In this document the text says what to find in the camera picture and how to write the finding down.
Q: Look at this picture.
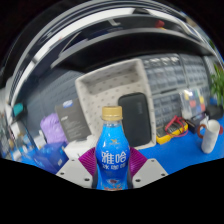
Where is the black labelled box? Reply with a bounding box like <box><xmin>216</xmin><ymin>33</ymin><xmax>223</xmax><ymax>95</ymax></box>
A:
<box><xmin>186</xmin><ymin>118</ymin><xmax>205</xmax><ymax>134</ymax></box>

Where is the blue drink bottle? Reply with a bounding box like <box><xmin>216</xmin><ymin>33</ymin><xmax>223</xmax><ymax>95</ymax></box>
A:
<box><xmin>94</xmin><ymin>105</ymin><xmax>132</xmax><ymax>192</ymax></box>

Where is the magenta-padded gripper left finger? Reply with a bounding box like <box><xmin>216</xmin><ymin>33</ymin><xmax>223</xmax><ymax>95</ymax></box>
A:
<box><xmin>55</xmin><ymin>147</ymin><xmax>99</xmax><ymax>190</ymax></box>

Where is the black zip case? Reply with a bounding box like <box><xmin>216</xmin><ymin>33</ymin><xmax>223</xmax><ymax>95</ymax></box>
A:
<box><xmin>117</xmin><ymin>92</ymin><xmax>152</xmax><ymax>148</ymax></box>

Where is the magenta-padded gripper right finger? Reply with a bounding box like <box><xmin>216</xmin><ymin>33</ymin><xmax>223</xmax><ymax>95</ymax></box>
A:
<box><xmin>128</xmin><ymin>147</ymin><xmax>169</xmax><ymax>190</ymax></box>

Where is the beige pegboard tray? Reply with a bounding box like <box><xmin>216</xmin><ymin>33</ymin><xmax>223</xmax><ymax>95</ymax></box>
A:
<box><xmin>74</xmin><ymin>58</ymin><xmax>158</xmax><ymax>150</ymax></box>

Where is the blue carton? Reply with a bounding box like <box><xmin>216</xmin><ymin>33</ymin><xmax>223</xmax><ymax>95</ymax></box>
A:
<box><xmin>31</xmin><ymin>141</ymin><xmax>69</xmax><ymax>174</ymax></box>

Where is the yellow multimeter with red leads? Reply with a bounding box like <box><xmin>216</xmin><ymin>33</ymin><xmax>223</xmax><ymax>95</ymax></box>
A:
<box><xmin>155</xmin><ymin>115</ymin><xmax>189</xmax><ymax>145</ymax></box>

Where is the grey drawer cabinet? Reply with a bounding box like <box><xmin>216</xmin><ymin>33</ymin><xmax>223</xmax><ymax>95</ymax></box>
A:
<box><xmin>179</xmin><ymin>53</ymin><xmax>210</xmax><ymax>88</ymax></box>
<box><xmin>138</xmin><ymin>53</ymin><xmax>184</xmax><ymax>92</ymax></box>
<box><xmin>203</xmin><ymin>84</ymin><xmax>216</xmax><ymax>108</ymax></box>
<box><xmin>151</xmin><ymin>90</ymin><xmax>183</xmax><ymax>128</ymax></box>

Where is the white ribbed cup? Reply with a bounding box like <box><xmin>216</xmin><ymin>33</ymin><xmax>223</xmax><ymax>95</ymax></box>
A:
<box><xmin>196</xmin><ymin>118</ymin><xmax>222</xmax><ymax>154</ymax></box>

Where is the white carton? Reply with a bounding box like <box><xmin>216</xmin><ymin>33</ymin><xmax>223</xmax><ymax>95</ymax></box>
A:
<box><xmin>63</xmin><ymin>138</ymin><xmax>98</xmax><ymax>162</ymax></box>

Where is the green potted plant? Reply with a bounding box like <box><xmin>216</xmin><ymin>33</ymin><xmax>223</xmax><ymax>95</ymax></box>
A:
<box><xmin>209</xmin><ymin>63</ymin><xmax>224</xmax><ymax>108</ymax></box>

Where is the dark grey carton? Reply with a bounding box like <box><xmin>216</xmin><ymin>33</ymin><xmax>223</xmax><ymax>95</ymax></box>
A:
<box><xmin>54</xmin><ymin>98</ymin><xmax>93</xmax><ymax>144</ymax></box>

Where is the purple plastic bag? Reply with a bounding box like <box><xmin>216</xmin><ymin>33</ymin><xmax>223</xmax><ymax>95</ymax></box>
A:
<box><xmin>39</xmin><ymin>112</ymin><xmax>68</xmax><ymax>145</ymax></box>

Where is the dark overhead shelf unit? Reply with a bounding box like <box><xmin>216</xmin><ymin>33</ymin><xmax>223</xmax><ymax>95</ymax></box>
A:
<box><xmin>6</xmin><ymin>6</ymin><xmax>218</xmax><ymax>76</ymax></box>

